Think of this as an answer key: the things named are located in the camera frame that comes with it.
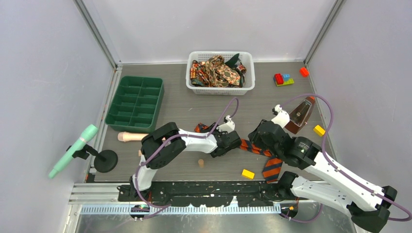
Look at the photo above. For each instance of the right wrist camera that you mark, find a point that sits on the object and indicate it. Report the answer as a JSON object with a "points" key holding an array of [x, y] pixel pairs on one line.
{"points": [[281, 117]]}

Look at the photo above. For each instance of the stacked lego bricks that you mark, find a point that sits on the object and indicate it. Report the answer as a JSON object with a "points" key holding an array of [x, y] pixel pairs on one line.
{"points": [[283, 79]]}

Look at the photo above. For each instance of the floral patterned tie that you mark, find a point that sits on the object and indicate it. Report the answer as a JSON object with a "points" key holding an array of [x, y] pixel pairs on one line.
{"points": [[215, 73]]}

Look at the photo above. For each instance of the brown wooden metronome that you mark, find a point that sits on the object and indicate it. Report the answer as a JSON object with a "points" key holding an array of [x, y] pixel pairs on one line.
{"points": [[300, 115]]}

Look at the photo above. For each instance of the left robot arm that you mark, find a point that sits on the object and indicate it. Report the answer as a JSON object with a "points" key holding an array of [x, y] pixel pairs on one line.
{"points": [[163, 145]]}

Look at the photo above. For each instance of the green compartment tray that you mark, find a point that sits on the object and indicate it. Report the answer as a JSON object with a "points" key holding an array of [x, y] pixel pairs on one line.
{"points": [[136, 104]]}

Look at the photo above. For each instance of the dark green tie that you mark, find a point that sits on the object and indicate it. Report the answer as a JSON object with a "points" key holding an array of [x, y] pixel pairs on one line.
{"points": [[233, 60]]}

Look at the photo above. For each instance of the wooden cylinder peg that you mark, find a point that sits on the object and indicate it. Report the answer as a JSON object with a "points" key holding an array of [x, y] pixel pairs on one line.
{"points": [[127, 136]]}

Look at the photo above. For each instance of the white plastic basket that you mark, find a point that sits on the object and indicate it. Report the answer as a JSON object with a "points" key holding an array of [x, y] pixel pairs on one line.
{"points": [[247, 61]]}

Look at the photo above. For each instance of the small round wooden disc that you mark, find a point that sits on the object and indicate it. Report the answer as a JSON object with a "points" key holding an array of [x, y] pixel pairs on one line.
{"points": [[201, 163]]}

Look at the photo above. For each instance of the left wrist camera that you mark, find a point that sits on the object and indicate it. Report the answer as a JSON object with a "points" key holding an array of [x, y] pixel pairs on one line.
{"points": [[228, 126]]}

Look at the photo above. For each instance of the yellow toy brick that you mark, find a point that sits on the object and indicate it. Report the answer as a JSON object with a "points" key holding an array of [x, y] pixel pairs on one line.
{"points": [[319, 130], [247, 174]]}

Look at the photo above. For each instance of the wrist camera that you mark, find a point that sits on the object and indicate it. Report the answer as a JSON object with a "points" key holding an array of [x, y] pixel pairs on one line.
{"points": [[228, 126], [281, 117]]}

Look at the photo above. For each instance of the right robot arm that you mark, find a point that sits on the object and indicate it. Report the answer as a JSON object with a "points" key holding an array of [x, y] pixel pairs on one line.
{"points": [[346, 192]]}

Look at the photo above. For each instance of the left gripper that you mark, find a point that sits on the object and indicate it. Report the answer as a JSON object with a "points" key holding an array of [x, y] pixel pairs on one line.
{"points": [[221, 133]]}

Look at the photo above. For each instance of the black microphone stand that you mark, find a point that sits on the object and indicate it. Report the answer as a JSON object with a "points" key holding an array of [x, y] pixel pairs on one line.
{"points": [[104, 162]]}

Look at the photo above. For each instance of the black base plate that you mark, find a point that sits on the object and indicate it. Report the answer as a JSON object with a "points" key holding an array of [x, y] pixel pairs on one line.
{"points": [[215, 194]]}

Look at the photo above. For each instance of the red toy brick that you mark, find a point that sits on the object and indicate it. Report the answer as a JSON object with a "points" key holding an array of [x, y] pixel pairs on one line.
{"points": [[304, 72]]}

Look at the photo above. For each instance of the mint green microphone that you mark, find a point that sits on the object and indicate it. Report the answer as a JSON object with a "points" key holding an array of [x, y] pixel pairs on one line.
{"points": [[88, 133]]}

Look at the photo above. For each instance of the orange navy striped tie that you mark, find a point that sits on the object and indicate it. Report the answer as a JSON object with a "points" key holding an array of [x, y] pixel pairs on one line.
{"points": [[273, 166]]}

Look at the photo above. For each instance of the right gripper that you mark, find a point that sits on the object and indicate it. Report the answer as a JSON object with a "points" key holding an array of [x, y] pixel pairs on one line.
{"points": [[254, 138]]}

